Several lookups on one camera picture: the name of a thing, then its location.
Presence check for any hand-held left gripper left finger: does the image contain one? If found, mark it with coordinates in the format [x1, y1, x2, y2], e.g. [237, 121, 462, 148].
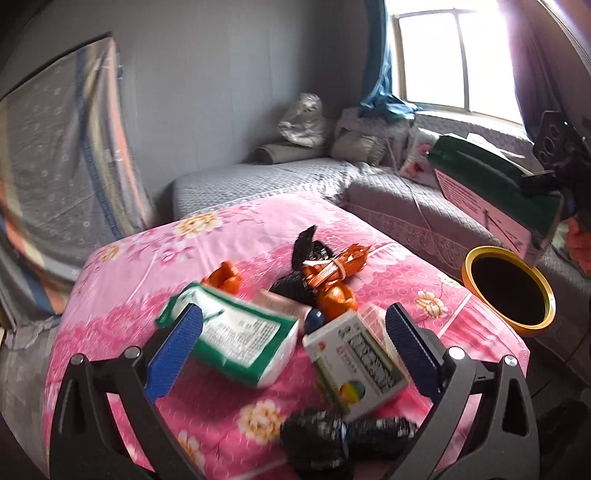
[48, 304, 205, 480]

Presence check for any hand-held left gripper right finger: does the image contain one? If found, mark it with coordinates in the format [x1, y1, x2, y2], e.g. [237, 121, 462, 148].
[385, 302, 539, 480]

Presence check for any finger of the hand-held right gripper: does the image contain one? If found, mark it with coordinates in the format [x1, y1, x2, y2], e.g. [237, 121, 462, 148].
[518, 170, 565, 198]

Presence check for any pink and white small box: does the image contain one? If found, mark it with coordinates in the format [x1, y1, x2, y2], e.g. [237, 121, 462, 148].
[358, 304, 394, 352]

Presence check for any green and pink carton box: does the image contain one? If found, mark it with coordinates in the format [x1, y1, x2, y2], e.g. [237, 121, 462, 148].
[426, 134, 565, 266]

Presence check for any white medicine box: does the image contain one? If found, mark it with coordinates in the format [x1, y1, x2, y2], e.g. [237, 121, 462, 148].
[302, 309, 409, 422]

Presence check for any green and white tissue pack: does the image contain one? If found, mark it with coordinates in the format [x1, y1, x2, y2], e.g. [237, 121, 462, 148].
[156, 282, 300, 387]

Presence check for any orange peel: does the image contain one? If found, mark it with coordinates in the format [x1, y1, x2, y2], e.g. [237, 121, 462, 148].
[202, 261, 243, 296]
[316, 281, 358, 324]

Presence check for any orange plastic string bundle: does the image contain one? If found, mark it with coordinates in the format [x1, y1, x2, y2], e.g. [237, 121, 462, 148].
[302, 244, 371, 289]

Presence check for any black bin with yellow rim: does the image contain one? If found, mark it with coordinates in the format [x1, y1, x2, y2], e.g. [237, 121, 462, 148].
[462, 246, 557, 339]

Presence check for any pink tube with blue cap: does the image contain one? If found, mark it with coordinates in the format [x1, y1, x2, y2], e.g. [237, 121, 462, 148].
[254, 288, 326, 335]

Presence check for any black plastic bag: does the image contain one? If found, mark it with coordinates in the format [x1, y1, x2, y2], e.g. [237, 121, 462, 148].
[279, 408, 421, 480]
[270, 224, 334, 306]

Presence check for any pink floral blanket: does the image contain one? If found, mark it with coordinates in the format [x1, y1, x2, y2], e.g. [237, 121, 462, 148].
[41, 191, 532, 480]

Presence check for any purple curtain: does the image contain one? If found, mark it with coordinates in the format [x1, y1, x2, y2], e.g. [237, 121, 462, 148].
[499, 0, 591, 136]

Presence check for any baby print pillow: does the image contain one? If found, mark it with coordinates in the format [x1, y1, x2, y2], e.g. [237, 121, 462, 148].
[399, 127, 439, 183]

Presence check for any grey quilted sofa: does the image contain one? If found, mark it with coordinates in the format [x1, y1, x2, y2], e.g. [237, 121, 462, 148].
[339, 113, 591, 296]

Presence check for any window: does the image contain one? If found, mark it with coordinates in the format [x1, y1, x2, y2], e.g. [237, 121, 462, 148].
[388, 0, 532, 126]

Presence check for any pile of grey clothes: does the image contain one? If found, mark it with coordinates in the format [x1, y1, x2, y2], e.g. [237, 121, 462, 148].
[330, 107, 413, 168]

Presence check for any grey quilted mattress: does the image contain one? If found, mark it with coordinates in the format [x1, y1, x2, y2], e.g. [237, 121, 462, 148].
[172, 156, 361, 220]

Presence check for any blue curtain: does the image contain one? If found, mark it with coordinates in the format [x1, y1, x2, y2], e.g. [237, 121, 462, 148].
[358, 0, 422, 123]

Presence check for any grey roll pillow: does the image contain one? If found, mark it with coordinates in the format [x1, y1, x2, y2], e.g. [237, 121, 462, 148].
[256, 143, 306, 165]

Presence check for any striped grey hanging sheet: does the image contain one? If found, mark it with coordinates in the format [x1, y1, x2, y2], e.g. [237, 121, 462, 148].
[0, 34, 158, 320]

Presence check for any plush toy in plastic bag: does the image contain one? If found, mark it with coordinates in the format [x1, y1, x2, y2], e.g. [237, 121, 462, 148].
[278, 92, 327, 148]

